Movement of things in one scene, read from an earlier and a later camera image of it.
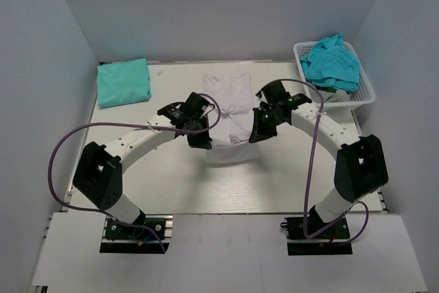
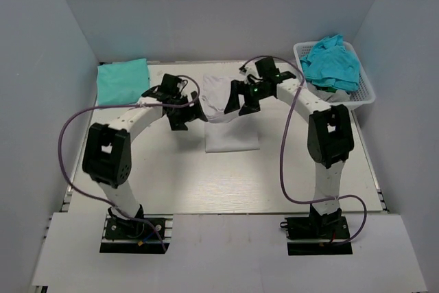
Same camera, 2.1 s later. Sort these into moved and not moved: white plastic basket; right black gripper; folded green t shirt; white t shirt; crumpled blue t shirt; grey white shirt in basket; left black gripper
Moved: right black gripper; left black gripper; white t shirt
Not moved: white plastic basket; folded green t shirt; grey white shirt in basket; crumpled blue t shirt
